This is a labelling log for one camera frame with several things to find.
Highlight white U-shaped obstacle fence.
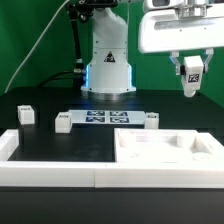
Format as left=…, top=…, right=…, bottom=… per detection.
left=0, top=129, right=224, bottom=188

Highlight black cable bundle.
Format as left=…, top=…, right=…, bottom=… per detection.
left=37, top=69, right=87, bottom=89

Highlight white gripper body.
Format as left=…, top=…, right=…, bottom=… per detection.
left=138, top=0, right=224, bottom=54

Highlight blue marker sheet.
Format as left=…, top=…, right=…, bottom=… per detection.
left=70, top=110, right=145, bottom=125

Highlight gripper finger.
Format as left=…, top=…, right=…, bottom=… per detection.
left=169, top=51, right=181, bottom=75
left=203, top=48, right=214, bottom=73

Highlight white cable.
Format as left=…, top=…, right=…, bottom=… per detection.
left=4, top=0, right=72, bottom=94

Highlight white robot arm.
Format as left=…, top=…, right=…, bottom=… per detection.
left=76, top=0, right=224, bottom=100

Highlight white square tabletop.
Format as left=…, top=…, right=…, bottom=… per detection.
left=114, top=128, right=224, bottom=163

